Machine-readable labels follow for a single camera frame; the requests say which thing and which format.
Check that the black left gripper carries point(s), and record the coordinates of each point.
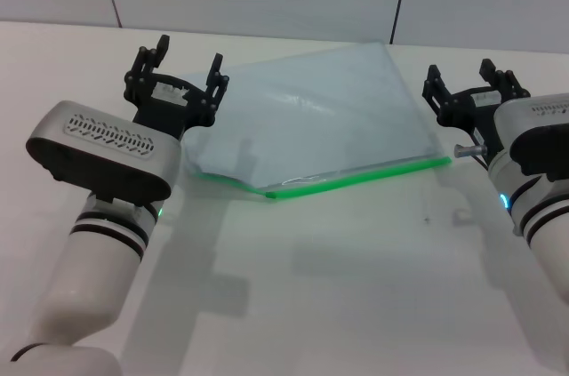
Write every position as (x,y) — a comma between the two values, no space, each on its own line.
(171,109)

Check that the translucent green-zip document bag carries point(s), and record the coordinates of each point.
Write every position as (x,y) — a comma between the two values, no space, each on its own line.
(320,127)

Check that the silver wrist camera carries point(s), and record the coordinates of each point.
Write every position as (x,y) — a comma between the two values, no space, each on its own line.
(106,158)
(533,127)

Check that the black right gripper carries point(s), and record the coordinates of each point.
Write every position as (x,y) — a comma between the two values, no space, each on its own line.
(469,111)

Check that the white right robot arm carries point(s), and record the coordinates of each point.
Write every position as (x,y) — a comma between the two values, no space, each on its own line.
(551,238)

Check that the green zipper slider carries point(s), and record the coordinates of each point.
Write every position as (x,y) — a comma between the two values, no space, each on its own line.
(270,194)

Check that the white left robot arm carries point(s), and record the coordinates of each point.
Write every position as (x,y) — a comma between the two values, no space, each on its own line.
(89,269)

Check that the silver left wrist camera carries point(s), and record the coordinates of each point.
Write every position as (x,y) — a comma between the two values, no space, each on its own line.
(106,158)

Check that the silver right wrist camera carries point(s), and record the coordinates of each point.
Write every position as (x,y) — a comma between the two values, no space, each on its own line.
(533,127)

